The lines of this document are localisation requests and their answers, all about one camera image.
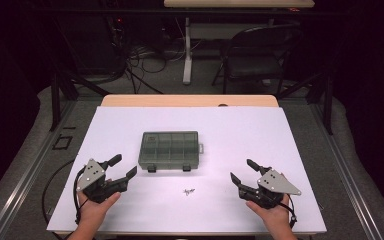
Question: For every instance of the dark equipment cabinet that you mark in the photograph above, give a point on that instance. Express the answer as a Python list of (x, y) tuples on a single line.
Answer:
[(90, 46)]

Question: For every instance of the grey plastic compartment box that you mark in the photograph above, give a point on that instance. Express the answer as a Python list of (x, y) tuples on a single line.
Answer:
[(170, 150)]

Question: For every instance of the short black tape strip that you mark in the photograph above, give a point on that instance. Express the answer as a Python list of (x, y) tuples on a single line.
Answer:
[(69, 127)]

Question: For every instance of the white-legged desk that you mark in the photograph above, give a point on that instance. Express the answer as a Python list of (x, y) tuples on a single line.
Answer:
[(187, 60)]

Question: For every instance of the aluminium floor rail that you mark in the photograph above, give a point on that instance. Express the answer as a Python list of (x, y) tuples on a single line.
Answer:
[(23, 180), (350, 186)]

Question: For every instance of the person's left hand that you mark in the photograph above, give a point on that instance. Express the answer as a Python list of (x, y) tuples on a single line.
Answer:
[(93, 210)]

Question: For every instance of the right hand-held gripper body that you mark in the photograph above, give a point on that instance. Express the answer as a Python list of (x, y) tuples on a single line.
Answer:
[(276, 185)]

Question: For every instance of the dark round table grommet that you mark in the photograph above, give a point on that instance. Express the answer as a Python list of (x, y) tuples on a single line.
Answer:
[(222, 105)]

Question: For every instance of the black folding chair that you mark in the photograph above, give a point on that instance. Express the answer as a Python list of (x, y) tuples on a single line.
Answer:
[(256, 68)]

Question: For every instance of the person's right hand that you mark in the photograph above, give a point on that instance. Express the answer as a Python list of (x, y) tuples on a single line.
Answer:
[(275, 216)]

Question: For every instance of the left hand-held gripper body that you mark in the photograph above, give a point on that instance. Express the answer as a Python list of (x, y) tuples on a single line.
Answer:
[(91, 175)]

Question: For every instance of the black metal stand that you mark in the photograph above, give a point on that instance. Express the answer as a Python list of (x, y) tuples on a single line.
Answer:
[(328, 106), (55, 100)]

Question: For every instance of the white table cover sheet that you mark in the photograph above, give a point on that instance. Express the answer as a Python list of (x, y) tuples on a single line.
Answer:
[(246, 133)]

